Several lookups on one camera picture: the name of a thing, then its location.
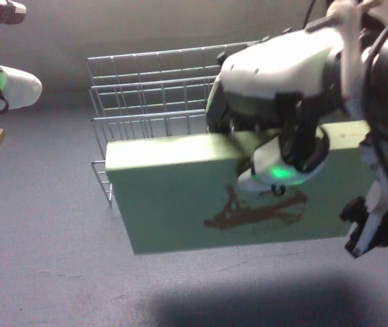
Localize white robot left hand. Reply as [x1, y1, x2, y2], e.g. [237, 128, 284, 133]
[0, 0, 43, 115]

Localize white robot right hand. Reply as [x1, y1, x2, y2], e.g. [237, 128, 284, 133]
[205, 29, 347, 198]

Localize light green book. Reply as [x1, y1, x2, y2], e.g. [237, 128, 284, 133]
[104, 119, 378, 255]

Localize grey table cloth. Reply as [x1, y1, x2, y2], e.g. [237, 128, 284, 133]
[0, 88, 388, 327]

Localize black hanging cable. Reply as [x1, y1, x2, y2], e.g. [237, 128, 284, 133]
[303, 0, 318, 30]

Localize silver wire file rack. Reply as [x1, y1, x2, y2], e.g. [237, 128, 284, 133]
[86, 40, 270, 206]

